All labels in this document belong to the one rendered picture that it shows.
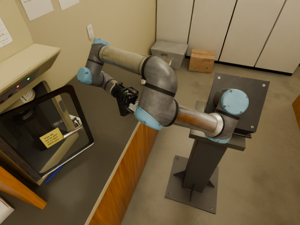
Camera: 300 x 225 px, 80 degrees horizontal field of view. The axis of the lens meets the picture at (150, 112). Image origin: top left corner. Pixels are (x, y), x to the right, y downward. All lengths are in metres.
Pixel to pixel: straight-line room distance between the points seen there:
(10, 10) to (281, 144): 2.66
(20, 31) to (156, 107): 0.53
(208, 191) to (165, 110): 1.47
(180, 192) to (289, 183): 1.13
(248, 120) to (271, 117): 1.81
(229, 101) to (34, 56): 0.79
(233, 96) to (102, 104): 0.84
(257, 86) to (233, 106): 0.30
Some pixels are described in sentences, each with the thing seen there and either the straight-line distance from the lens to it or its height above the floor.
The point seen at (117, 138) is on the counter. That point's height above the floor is 0.94.
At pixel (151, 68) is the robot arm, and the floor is 1.47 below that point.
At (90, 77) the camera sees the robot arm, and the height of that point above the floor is 1.33.
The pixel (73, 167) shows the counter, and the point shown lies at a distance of 1.05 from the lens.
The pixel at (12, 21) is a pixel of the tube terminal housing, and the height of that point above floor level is 1.60.
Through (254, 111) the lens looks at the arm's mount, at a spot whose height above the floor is 1.09.
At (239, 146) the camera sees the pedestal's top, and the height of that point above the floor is 0.94.
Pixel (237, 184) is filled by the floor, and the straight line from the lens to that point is 2.14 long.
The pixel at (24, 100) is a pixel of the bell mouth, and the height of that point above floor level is 1.34.
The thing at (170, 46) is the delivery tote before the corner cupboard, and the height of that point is 0.33.
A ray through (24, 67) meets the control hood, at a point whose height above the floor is 1.51.
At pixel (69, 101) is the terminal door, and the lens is 0.79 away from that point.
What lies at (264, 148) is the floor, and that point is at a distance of 2.53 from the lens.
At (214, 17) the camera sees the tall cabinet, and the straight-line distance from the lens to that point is 3.41.
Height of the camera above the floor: 1.81
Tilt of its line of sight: 46 degrees down
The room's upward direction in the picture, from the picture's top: straight up
